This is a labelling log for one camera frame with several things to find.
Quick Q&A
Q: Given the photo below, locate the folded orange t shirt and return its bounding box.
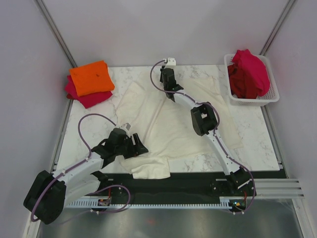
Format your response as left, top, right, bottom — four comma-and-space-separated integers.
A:
69, 60, 115, 97

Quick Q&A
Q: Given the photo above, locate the purple cable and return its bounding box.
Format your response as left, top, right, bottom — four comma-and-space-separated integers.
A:
150, 59, 256, 215
30, 113, 131, 223

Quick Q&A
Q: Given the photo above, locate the white plastic basket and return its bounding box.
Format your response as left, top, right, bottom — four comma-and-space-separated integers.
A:
224, 54, 280, 107

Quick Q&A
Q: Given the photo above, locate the cream white t shirt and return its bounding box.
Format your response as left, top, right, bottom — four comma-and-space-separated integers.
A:
116, 77, 243, 179

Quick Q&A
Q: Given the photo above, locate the white slotted cable duct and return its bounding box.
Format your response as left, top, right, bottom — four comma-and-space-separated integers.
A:
66, 196, 247, 209

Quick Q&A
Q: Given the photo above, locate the right corner metal post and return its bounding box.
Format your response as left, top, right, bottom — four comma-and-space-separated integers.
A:
260, 0, 298, 56

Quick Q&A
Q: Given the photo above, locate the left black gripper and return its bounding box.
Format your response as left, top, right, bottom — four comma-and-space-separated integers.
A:
115, 133, 148, 160

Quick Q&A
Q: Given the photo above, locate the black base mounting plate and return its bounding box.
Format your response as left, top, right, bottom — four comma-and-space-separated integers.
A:
93, 172, 256, 204

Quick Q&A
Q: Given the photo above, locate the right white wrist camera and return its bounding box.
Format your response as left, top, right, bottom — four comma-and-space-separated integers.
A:
163, 58, 176, 68

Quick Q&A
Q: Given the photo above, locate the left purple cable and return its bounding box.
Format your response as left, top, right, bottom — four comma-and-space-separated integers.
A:
30, 113, 131, 223

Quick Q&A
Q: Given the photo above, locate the corner metal post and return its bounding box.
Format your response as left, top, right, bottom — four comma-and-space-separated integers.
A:
34, 0, 77, 67
260, 0, 298, 56

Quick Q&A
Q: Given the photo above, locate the aluminium extrusion rail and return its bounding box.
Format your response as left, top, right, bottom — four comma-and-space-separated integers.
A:
255, 178, 304, 199

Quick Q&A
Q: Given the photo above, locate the left corner metal post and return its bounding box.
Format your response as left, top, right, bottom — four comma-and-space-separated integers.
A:
34, 0, 77, 67

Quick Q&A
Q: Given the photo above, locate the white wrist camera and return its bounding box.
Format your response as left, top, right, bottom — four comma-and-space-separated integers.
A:
119, 123, 131, 131
163, 58, 176, 68

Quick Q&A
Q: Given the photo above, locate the crumpled magenta t shirt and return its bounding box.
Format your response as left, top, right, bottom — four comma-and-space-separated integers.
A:
232, 50, 270, 99

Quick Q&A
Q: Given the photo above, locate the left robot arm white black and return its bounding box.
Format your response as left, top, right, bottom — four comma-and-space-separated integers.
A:
23, 128, 148, 225

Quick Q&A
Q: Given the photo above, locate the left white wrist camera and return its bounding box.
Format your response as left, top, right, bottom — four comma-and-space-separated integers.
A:
119, 123, 131, 131

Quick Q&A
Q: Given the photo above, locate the folded magenta t shirt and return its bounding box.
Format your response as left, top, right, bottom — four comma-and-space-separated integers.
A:
65, 75, 112, 109

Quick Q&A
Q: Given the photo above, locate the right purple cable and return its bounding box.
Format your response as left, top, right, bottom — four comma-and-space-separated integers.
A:
150, 59, 256, 215

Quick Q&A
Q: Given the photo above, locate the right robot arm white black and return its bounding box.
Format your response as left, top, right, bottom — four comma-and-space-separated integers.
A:
160, 66, 252, 195

